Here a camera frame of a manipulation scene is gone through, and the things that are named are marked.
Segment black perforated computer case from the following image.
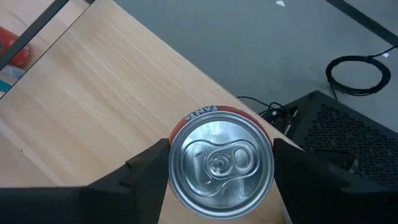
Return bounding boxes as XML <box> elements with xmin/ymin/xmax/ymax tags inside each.
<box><xmin>283</xmin><ymin>90</ymin><xmax>398</xmax><ymax>191</ymax></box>

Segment coiled black cable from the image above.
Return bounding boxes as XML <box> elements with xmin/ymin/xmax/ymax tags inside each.
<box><xmin>325</xmin><ymin>45</ymin><xmax>398</xmax><ymax>98</ymax></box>

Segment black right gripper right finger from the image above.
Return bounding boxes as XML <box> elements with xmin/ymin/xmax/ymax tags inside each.
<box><xmin>272</xmin><ymin>138</ymin><xmax>398</xmax><ymax>224</ymax></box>

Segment tangled black cables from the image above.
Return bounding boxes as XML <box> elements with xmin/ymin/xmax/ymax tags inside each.
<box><xmin>236</xmin><ymin>95</ymin><xmax>295</xmax><ymax>131</ymax></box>

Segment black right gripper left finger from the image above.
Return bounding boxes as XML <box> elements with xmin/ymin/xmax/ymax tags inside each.
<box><xmin>0</xmin><ymin>138</ymin><xmax>170</xmax><ymax>224</ymax></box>

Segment red Fanta can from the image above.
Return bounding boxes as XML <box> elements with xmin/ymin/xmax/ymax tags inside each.
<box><xmin>0</xmin><ymin>26</ymin><xmax>32</xmax><ymax>68</ymax></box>
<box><xmin>167</xmin><ymin>105</ymin><xmax>275</xmax><ymax>220</ymax></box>

